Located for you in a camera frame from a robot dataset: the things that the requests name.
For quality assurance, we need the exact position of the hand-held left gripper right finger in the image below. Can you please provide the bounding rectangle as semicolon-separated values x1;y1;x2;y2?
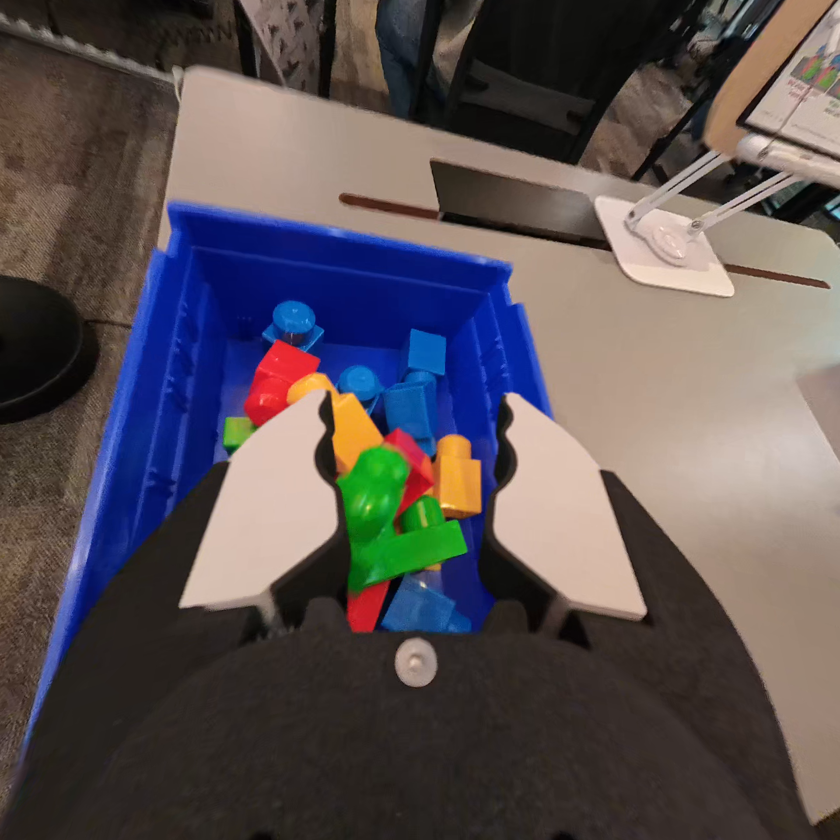
478;392;648;635

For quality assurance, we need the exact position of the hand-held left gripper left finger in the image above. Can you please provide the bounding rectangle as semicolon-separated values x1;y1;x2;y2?
178;389;350;634

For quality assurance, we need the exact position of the pile of colourful toy blocks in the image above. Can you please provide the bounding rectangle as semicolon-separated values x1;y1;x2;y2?
222;300;483;634

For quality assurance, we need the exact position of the blue plastic bin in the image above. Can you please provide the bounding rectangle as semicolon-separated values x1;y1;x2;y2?
20;200;555;762

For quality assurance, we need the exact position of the white document stand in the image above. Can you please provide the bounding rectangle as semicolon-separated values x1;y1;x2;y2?
594;125;840;298

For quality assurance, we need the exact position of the black floor stand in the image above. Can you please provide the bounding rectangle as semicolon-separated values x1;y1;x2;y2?
0;276;101;425

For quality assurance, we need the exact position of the black high-back chair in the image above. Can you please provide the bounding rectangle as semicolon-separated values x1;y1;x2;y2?
446;0;697;165

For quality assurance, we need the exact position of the printed instruction sheet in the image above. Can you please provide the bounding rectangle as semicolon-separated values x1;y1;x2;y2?
738;0;840;158

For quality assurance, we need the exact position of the black cable tray cover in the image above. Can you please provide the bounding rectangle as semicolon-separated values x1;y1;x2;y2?
430;159;613;248

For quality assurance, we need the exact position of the grey metal rail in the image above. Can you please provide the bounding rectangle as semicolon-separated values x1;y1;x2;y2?
0;16;179;84

